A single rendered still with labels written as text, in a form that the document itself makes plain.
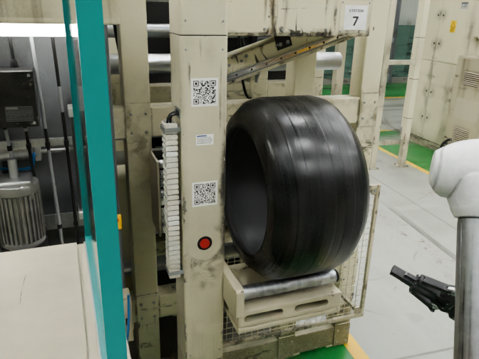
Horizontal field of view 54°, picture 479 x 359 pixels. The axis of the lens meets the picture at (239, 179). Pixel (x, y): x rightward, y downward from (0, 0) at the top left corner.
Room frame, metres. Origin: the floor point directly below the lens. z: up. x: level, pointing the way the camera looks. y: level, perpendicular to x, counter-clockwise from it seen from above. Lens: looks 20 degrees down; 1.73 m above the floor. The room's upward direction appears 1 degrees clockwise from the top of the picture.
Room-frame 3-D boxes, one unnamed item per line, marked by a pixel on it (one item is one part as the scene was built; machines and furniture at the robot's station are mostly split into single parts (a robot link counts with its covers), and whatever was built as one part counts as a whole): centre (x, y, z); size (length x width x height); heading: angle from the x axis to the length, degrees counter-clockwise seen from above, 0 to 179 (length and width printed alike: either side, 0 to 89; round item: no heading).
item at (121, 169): (2.05, 0.56, 0.61); 0.33 x 0.06 x 0.86; 21
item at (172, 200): (1.26, 0.19, 1.19); 0.05 x 0.04 x 0.48; 21
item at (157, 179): (1.70, 0.23, 1.05); 0.20 x 0.15 x 0.30; 111
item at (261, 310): (1.29, -0.16, 0.83); 0.36 x 0.09 x 0.06; 111
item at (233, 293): (1.36, 0.06, 0.90); 0.40 x 0.03 x 0.10; 21
